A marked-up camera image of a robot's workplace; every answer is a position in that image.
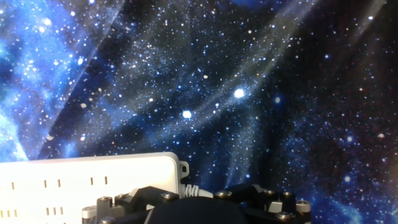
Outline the white power strip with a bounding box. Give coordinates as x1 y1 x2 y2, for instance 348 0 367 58
0 151 190 224

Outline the white power strip cord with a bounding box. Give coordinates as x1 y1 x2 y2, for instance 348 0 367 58
179 183 216 200

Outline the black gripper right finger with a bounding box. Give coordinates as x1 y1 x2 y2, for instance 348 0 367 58
214 183 313 224

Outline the galaxy and meadow print cloth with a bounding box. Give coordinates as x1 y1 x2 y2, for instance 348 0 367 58
0 0 398 224

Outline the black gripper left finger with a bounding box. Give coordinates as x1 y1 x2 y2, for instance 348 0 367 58
81 185 181 224

